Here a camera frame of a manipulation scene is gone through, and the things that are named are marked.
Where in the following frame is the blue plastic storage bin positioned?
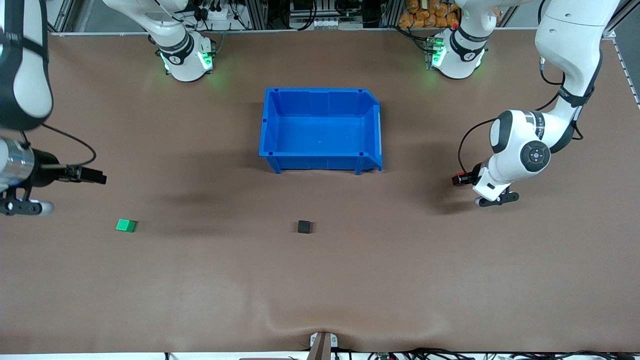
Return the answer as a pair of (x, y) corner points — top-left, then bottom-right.
(258, 88), (384, 175)

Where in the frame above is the orange snack bags pile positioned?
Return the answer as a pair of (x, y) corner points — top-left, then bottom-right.
(398, 0), (461, 29)

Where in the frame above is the brown table cover cloth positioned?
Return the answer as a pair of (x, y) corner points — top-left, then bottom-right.
(0, 28), (640, 355)

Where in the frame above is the white terminal block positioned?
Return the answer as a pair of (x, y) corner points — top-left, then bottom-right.
(310, 17), (347, 30)

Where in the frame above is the white power strip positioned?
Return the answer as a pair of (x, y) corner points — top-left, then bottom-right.
(200, 4), (237, 22)

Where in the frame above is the metal table edge clamp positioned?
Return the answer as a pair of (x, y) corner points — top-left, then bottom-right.
(308, 331), (340, 360)

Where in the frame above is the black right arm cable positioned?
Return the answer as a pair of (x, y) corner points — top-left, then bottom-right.
(19, 123), (97, 167)

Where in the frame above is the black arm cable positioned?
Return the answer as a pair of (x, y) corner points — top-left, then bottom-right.
(19, 123), (97, 167)
(458, 57), (585, 174)

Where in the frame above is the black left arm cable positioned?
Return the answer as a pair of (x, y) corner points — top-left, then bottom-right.
(458, 57), (585, 174)

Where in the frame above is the aluminium frame profile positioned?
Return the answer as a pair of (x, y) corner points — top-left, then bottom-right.
(602, 0), (640, 38)
(47, 0), (77, 36)

